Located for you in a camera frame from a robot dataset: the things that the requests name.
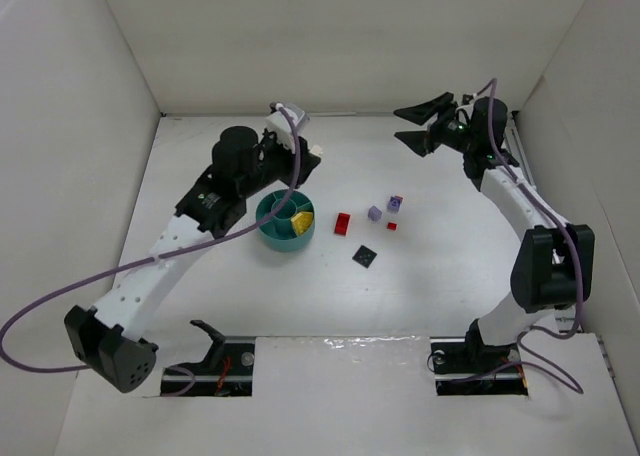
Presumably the red curved lego brick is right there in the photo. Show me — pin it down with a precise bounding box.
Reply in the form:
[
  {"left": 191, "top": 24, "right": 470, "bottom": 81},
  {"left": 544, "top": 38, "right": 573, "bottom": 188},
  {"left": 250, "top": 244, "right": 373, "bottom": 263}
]
[{"left": 334, "top": 212, "right": 351, "bottom": 236}]

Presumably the aluminium side rail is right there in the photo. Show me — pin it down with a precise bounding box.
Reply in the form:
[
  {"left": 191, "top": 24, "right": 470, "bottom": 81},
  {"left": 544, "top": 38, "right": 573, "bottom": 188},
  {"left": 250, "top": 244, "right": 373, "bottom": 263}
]
[{"left": 500, "top": 118, "right": 595, "bottom": 339}]

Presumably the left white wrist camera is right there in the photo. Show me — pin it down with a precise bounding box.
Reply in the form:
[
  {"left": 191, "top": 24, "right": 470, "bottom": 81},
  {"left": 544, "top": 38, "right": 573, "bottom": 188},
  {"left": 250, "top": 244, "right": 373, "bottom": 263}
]
[{"left": 266, "top": 102, "right": 309, "bottom": 153}]

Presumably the long yellow lego plate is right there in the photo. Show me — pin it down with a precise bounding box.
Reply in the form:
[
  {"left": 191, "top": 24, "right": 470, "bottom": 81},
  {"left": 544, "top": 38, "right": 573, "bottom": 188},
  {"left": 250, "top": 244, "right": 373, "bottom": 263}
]
[{"left": 300, "top": 211, "right": 314, "bottom": 232}]

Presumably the purple lego on red piece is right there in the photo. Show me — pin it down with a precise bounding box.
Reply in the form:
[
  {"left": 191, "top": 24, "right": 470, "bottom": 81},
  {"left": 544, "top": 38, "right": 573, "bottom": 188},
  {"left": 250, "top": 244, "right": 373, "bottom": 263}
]
[{"left": 387, "top": 195, "right": 403, "bottom": 213}]

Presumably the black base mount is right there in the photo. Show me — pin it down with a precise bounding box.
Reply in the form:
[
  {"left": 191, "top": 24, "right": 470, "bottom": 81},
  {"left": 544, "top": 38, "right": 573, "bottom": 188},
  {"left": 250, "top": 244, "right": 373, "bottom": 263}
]
[
  {"left": 160, "top": 320, "right": 256, "bottom": 398},
  {"left": 428, "top": 337, "right": 528, "bottom": 396}
]

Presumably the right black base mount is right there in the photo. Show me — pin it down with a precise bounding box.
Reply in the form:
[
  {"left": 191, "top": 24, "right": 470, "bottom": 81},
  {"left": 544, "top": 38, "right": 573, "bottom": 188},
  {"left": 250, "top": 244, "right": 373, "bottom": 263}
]
[{"left": 428, "top": 337, "right": 528, "bottom": 396}]

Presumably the purple cable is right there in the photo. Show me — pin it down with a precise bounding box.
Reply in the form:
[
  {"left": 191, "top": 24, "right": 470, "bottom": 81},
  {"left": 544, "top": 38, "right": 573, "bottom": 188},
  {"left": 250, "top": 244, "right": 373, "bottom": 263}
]
[
  {"left": 452, "top": 78, "right": 586, "bottom": 395},
  {"left": 0, "top": 104, "right": 304, "bottom": 397}
]

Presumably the yellow square lego brick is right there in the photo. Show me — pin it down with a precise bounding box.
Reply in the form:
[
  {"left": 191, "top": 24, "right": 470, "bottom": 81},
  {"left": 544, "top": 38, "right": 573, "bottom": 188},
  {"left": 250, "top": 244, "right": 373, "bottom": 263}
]
[{"left": 290, "top": 211, "right": 314, "bottom": 236}]

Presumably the lilac lego brick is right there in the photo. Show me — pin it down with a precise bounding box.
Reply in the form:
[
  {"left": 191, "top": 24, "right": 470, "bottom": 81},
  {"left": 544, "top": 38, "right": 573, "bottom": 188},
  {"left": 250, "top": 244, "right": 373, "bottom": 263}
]
[{"left": 367, "top": 206, "right": 382, "bottom": 222}]

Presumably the black square lego plate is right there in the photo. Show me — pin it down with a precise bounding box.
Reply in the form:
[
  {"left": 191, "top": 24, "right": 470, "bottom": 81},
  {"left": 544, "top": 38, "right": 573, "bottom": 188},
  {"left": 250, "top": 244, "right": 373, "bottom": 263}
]
[{"left": 352, "top": 245, "right": 378, "bottom": 268}]

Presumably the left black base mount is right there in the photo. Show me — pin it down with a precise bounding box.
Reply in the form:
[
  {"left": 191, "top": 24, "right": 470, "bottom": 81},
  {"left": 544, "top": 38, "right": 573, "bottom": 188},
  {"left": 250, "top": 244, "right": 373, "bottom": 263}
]
[{"left": 160, "top": 320, "right": 256, "bottom": 398}]

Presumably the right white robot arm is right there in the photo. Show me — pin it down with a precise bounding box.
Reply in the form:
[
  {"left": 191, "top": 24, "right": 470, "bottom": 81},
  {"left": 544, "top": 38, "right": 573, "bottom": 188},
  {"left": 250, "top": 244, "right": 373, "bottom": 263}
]
[{"left": 393, "top": 92, "right": 595, "bottom": 373}]

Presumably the teal divided round container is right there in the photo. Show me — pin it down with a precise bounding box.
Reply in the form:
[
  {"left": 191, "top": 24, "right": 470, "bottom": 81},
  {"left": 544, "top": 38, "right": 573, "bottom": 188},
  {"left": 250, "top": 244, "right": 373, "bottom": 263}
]
[{"left": 259, "top": 191, "right": 315, "bottom": 253}]

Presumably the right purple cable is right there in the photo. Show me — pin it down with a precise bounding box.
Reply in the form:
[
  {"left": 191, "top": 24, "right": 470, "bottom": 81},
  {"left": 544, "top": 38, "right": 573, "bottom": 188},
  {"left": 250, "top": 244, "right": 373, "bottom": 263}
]
[{"left": 452, "top": 78, "right": 586, "bottom": 395}]

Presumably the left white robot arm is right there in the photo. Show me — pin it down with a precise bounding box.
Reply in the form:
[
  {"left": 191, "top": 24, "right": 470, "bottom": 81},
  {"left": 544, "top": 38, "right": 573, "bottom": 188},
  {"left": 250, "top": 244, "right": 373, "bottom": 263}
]
[{"left": 64, "top": 126, "right": 322, "bottom": 393}]

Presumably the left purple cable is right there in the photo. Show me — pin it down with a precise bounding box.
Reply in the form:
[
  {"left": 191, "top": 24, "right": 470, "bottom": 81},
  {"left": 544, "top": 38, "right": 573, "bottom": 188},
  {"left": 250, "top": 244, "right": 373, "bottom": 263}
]
[{"left": 0, "top": 104, "right": 304, "bottom": 397}]

